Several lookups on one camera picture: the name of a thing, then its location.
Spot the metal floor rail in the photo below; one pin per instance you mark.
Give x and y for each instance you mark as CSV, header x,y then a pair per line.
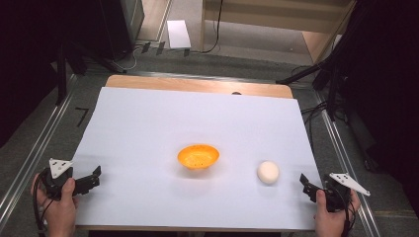
x,y
346,164
214,77
33,158

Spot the light wooden frame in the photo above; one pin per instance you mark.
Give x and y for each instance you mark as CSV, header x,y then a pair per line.
x,y
280,15

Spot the black metal stand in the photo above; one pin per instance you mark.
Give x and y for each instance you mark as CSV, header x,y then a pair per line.
x,y
61,75
332,89

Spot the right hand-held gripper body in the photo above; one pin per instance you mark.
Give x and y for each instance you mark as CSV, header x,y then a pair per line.
x,y
339,191

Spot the wooden table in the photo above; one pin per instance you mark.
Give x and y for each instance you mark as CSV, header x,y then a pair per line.
x,y
197,85

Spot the person's left hand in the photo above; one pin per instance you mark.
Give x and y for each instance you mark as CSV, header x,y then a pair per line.
x,y
61,210

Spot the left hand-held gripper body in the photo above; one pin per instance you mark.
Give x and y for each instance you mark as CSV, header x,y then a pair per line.
x,y
54,184

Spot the person's right hand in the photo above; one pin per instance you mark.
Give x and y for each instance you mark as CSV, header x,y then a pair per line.
x,y
331,220

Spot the white paper sheet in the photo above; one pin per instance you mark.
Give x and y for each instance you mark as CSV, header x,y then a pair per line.
x,y
164,118

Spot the orange plastic bowl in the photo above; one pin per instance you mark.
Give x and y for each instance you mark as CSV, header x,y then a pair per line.
x,y
198,156

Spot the dark cabinet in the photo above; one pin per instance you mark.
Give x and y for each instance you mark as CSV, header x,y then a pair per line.
x,y
122,26

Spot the white paper on floor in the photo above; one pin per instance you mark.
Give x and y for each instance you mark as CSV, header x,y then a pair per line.
x,y
179,34

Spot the white round ball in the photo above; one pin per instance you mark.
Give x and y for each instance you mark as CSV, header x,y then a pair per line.
x,y
268,172

